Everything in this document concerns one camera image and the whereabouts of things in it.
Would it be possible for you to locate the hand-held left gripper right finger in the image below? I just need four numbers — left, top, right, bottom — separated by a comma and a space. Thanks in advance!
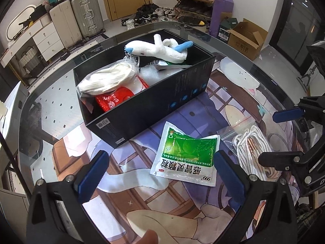
214, 150, 297, 244

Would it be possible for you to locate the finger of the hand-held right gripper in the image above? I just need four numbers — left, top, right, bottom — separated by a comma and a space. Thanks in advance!
258, 150, 315, 187
272, 95, 325, 122

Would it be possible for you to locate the black white patterned rug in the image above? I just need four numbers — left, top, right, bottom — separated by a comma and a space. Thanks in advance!
24, 32, 109, 89

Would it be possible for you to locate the trash bin with black bag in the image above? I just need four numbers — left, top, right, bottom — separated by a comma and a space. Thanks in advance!
178, 15, 206, 27

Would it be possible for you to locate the white foam piece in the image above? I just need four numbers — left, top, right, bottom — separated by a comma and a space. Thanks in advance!
138, 65, 183, 87

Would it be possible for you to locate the oval white framed mirror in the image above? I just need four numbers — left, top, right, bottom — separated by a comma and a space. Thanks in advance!
5, 4, 38, 42

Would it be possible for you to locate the wooden door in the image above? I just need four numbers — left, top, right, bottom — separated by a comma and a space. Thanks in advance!
100, 0, 153, 22

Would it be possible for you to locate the bagged white cable coil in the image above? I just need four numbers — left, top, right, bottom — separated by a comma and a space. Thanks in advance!
76, 57, 140, 99

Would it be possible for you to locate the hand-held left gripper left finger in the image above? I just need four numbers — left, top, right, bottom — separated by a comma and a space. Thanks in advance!
27, 150, 110, 244

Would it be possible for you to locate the dark glass door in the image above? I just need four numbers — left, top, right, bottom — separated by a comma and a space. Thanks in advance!
269, 0, 325, 75

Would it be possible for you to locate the black box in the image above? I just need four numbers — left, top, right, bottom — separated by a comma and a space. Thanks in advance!
73, 29, 216, 148

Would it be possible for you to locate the purple bag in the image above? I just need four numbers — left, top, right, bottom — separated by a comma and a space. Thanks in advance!
209, 0, 233, 38

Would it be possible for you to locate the person's right forearm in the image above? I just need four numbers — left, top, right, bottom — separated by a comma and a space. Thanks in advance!
296, 203, 325, 244

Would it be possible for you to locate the black umbrella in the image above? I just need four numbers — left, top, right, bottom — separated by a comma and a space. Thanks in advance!
136, 0, 159, 12

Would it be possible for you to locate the pile of shoes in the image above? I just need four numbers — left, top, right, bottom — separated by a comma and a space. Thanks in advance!
120, 5, 178, 29

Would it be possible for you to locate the white rope bundle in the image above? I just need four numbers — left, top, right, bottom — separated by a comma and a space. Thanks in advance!
219, 124, 283, 182

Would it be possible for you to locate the printed table mat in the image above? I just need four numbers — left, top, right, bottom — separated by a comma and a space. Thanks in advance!
52, 56, 305, 244

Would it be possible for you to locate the cardboard box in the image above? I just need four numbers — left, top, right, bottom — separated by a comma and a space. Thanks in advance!
227, 18, 269, 61

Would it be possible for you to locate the white blue plush toy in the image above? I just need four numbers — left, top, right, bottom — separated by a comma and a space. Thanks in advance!
124, 34, 194, 64

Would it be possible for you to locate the wicker basket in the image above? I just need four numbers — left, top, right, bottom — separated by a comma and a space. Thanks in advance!
18, 48, 42, 78

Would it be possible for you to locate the red packet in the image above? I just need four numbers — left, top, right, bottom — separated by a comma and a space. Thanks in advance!
95, 86, 135, 112

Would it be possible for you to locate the dark green box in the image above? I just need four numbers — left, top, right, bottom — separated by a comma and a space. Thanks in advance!
219, 17, 239, 41

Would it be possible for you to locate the person's left hand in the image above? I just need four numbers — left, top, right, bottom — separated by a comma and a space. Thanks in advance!
136, 229, 159, 244

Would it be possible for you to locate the silver suitcase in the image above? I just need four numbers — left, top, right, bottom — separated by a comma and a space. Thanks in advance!
70, 0, 105, 40

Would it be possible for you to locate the white dresser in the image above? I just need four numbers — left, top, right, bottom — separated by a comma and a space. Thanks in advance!
0, 14, 65, 68

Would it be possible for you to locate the beige suitcase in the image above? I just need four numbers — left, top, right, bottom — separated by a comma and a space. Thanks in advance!
49, 0, 83, 49

